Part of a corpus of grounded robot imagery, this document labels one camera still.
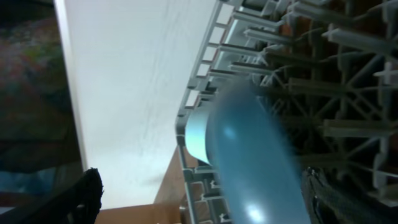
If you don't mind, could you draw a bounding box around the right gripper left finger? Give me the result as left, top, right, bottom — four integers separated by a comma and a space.
12, 168, 103, 224

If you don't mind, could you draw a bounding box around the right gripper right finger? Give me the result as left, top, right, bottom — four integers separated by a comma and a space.
301, 167, 397, 224

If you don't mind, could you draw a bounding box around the blue plate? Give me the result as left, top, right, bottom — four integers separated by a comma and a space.
206, 82, 310, 224

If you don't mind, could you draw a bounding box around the light blue rice bowl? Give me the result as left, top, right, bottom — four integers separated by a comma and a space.
185, 106, 211, 165

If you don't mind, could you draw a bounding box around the grey dishwasher rack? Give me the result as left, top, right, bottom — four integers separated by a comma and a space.
175, 0, 397, 223

